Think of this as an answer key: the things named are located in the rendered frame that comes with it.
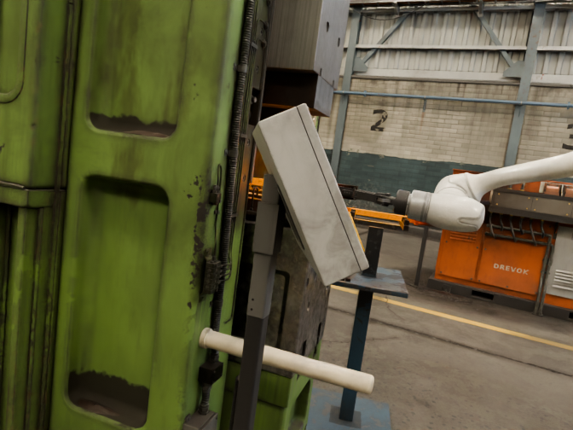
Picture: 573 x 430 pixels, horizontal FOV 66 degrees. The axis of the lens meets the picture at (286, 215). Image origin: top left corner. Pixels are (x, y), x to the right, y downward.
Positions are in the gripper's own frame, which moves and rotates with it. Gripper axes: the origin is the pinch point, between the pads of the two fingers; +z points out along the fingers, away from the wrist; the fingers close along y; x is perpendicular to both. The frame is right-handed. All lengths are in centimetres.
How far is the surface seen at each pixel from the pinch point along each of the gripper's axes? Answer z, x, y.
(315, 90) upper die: 10.9, 27.6, -12.4
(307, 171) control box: -8, 6, -73
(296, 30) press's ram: 18.1, 42.4, -17.5
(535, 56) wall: -136, 246, 735
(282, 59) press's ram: 20.7, 34.2, -17.5
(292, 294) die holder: 5.8, -31.9, -15.7
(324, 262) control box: -13, -8, -70
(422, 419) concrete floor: -43, -102, 72
